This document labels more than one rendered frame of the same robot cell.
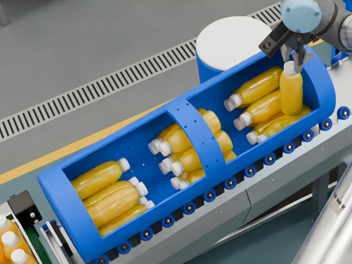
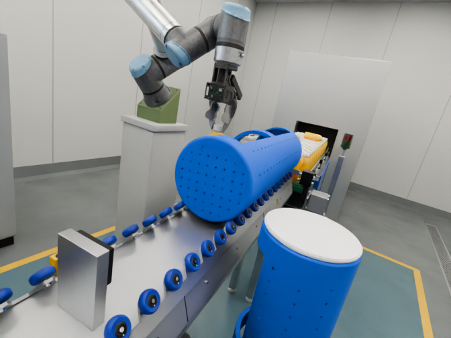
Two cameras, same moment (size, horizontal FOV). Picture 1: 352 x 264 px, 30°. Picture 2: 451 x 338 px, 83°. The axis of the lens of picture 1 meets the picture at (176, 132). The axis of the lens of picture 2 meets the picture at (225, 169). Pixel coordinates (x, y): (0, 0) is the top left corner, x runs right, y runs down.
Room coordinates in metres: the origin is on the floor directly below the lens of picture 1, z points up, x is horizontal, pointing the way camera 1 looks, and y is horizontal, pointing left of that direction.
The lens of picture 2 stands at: (1.98, -0.95, 1.37)
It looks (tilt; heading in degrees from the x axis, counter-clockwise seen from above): 16 degrees down; 136
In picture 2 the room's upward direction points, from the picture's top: 11 degrees clockwise
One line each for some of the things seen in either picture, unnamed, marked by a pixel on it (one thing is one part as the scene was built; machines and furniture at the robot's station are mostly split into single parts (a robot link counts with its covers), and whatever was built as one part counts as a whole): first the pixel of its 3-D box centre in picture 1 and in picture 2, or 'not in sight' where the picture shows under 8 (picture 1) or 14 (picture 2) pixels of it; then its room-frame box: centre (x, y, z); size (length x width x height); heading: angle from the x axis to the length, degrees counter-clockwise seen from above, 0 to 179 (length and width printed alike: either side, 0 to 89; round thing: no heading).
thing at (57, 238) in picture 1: (62, 243); not in sight; (1.05, 0.39, 0.99); 0.10 x 0.02 x 0.12; 23
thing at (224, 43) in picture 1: (235, 43); (311, 231); (1.69, -0.27, 1.03); 0.28 x 0.28 x 0.01
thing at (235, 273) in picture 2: not in sight; (240, 254); (1.01, 0.30, 0.31); 0.06 x 0.06 x 0.63; 23
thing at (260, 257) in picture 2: not in sight; (258, 263); (1.14, 0.36, 0.31); 0.06 x 0.06 x 0.63; 23
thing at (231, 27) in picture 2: not in sight; (233, 27); (1.31, -0.38, 1.56); 0.10 x 0.09 x 0.12; 166
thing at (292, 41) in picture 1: (299, 25); (222, 84); (1.32, -0.39, 1.39); 0.09 x 0.08 x 0.12; 113
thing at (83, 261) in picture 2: not in sight; (85, 276); (1.57, -0.83, 1.00); 0.10 x 0.04 x 0.15; 23
